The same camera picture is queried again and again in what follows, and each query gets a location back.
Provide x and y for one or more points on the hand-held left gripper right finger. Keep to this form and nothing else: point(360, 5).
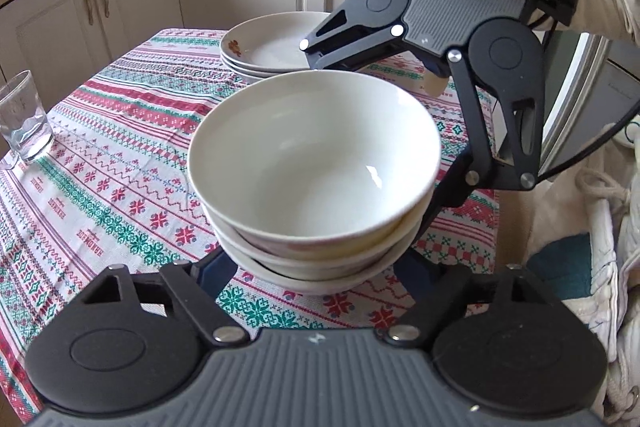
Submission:
point(420, 277)

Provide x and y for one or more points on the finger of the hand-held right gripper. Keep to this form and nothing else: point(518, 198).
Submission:
point(472, 132)
point(350, 42)

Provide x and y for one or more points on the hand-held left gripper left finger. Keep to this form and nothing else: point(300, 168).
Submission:
point(212, 274)

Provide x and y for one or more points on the white plate fruit print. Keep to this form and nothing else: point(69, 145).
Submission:
point(280, 42)
point(240, 66)
point(250, 77)

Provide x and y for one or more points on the white floral bowl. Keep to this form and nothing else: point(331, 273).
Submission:
point(320, 261)
point(300, 157)
point(320, 282)

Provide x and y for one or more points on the teal cloth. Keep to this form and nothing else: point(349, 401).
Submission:
point(565, 267)

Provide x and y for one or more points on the person's white clothing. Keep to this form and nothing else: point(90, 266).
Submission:
point(600, 217)

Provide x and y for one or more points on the patterned red green tablecloth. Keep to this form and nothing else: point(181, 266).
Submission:
point(125, 147)

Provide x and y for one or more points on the clear glass mug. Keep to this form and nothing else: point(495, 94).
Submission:
point(25, 122)

